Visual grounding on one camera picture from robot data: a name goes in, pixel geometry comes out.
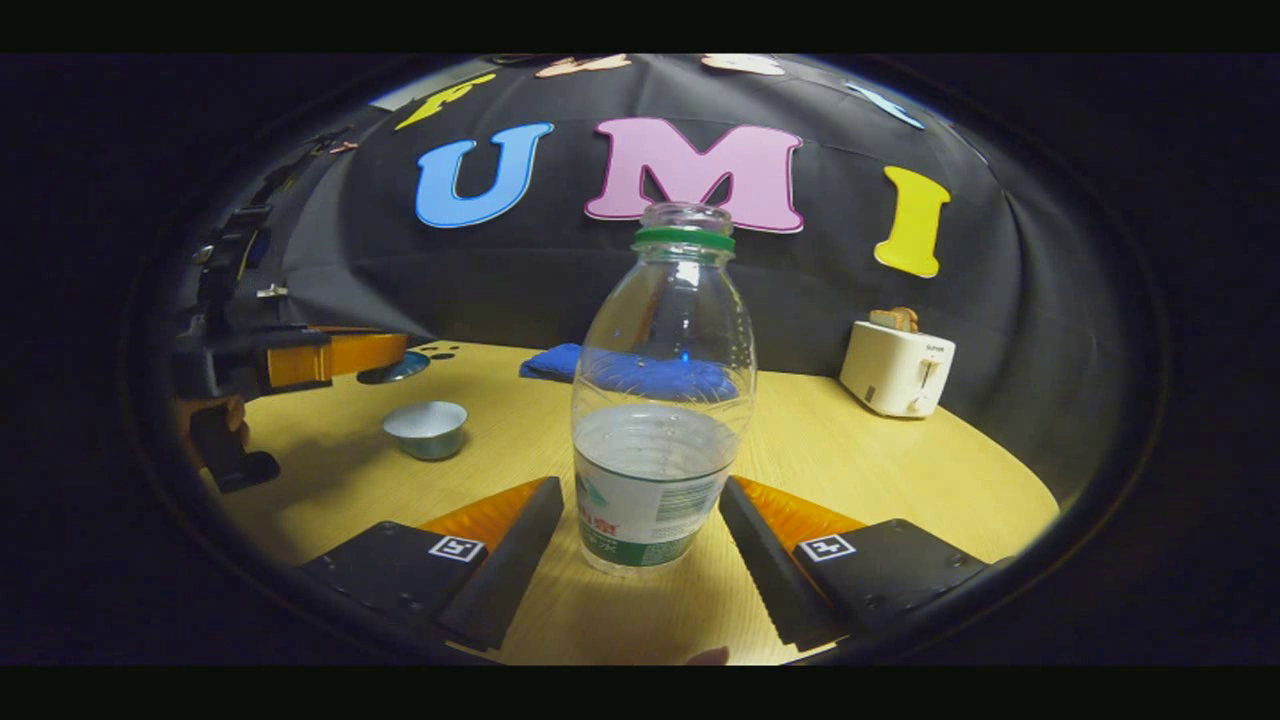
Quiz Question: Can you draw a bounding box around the black backdrop cloth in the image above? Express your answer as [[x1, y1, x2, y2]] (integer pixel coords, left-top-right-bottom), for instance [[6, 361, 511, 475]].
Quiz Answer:
[[180, 55, 1166, 501]]

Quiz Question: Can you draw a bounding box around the silver teacup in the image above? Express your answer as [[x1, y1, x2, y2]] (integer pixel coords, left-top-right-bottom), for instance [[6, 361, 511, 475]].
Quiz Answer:
[[382, 401, 469, 462]]

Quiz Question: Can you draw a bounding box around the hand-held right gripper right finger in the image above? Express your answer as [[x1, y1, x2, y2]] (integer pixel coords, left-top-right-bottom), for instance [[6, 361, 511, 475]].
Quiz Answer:
[[718, 476, 993, 651]]

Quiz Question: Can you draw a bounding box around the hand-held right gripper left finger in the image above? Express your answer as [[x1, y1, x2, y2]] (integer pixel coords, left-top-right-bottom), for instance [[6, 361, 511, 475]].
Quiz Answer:
[[298, 476, 566, 653]]

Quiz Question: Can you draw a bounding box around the white toaster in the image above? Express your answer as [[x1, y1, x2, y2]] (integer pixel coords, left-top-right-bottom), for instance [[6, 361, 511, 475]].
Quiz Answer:
[[839, 318, 957, 419]]

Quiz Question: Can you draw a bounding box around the blue cloth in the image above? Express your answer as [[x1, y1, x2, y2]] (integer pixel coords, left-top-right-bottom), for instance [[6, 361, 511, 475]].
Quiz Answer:
[[519, 343, 738, 403]]

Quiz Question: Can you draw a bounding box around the clear plastic water bottle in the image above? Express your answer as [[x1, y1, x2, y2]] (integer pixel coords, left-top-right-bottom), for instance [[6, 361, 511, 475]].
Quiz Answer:
[[571, 202, 758, 577]]

